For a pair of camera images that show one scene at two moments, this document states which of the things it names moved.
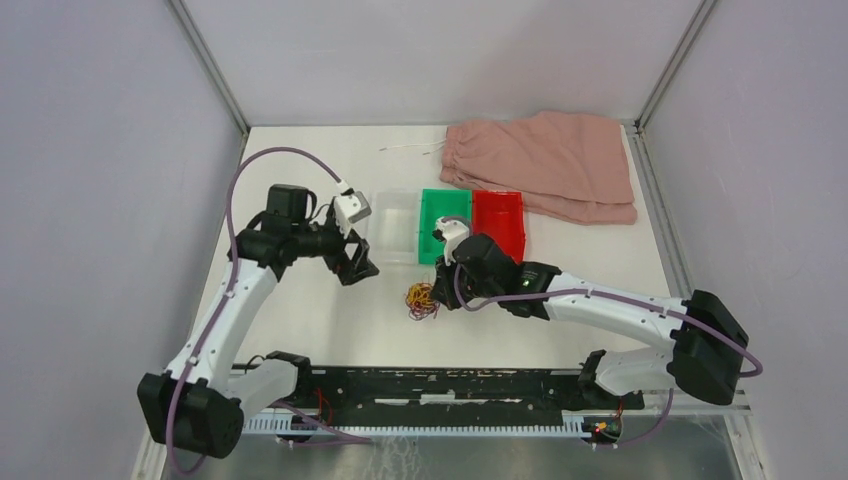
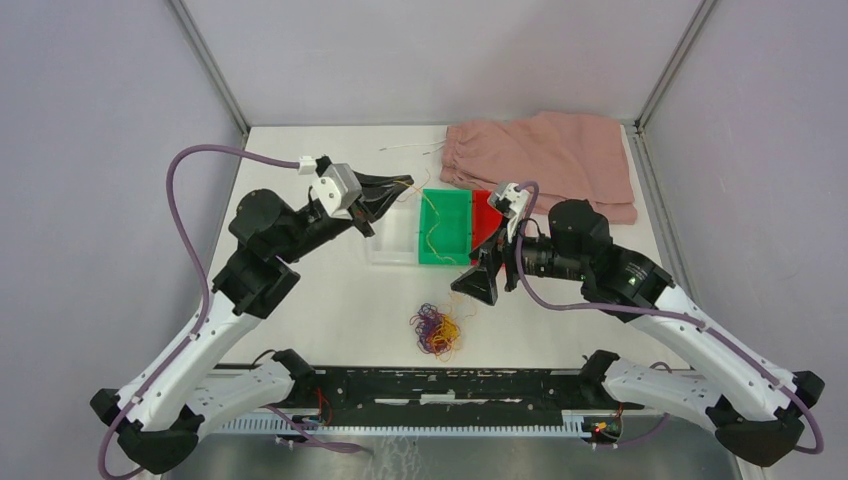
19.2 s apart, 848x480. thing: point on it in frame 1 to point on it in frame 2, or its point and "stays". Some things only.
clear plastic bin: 395,228 stays
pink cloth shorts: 566,166 stays
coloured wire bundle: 419,299 to 438,329
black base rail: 411,392 stays
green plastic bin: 434,205 stays
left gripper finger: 360,253 to 378,208
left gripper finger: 351,272 to 369,180
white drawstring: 442,142 stays
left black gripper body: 328,243 to 356,216
